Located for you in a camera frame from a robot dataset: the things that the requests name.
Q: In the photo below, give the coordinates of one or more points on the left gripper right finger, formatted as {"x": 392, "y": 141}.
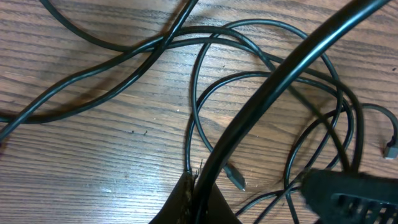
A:
{"x": 219, "y": 211}

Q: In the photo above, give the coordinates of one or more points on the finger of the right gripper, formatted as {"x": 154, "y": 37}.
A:
{"x": 338, "y": 197}

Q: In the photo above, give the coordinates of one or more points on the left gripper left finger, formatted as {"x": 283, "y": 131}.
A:
{"x": 178, "y": 207}

